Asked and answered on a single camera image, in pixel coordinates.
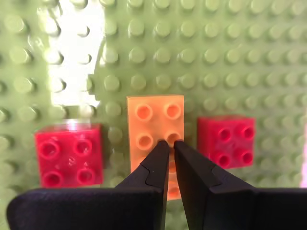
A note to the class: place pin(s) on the red two-by-two toy brick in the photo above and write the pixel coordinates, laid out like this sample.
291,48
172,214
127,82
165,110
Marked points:
227,143
68,158

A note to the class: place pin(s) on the green studded baseplate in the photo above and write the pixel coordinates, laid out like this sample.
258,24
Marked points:
216,48

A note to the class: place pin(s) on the yellow two-by-four toy brick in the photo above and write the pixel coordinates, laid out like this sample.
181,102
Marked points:
153,124

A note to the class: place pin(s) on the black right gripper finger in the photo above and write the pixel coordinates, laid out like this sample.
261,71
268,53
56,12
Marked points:
239,208
84,208

